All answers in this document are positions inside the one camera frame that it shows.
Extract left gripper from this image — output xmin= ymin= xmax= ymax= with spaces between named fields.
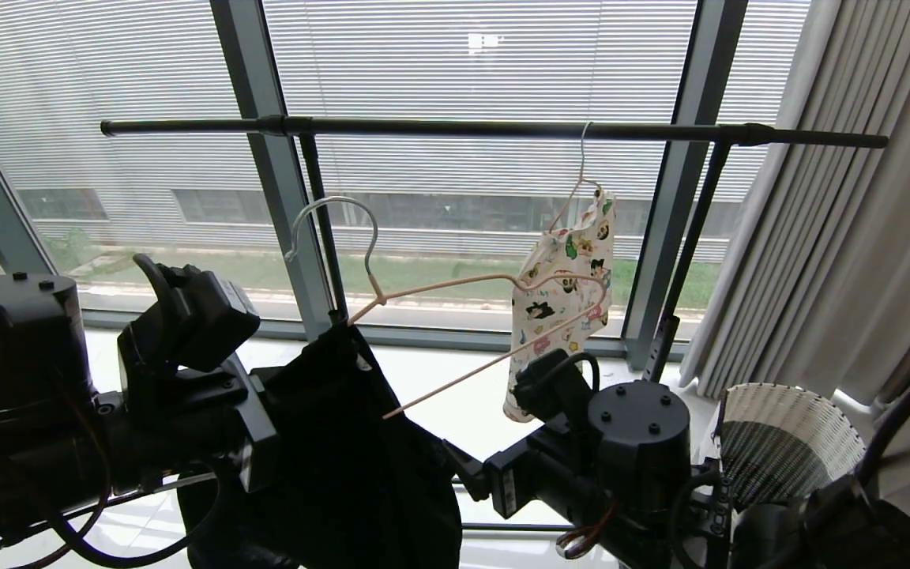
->
xmin=106 ymin=367 xmax=280 ymax=496

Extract pink clothes hanger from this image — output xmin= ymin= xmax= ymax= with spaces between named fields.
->
xmin=284 ymin=195 xmax=612 ymax=420
xmin=547 ymin=121 xmax=606 ymax=235

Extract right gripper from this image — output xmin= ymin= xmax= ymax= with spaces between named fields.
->
xmin=442 ymin=437 xmax=584 ymax=521

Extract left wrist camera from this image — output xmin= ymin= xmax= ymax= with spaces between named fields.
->
xmin=118 ymin=253 xmax=262 ymax=398

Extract cream printed garment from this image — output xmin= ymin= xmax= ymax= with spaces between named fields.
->
xmin=502 ymin=188 xmax=619 ymax=424

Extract black clothes rack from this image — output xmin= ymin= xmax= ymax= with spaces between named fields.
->
xmin=100 ymin=115 xmax=889 ymax=534

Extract window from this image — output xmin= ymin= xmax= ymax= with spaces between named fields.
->
xmin=0 ymin=0 xmax=813 ymax=360

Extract beige curtain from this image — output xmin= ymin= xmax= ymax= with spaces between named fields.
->
xmin=680 ymin=0 xmax=910 ymax=522

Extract white laundry basket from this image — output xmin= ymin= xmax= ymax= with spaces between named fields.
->
xmin=710 ymin=382 xmax=868 ymax=514

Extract black garment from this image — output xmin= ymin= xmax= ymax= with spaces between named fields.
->
xmin=177 ymin=320 xmax=464 ymax=569

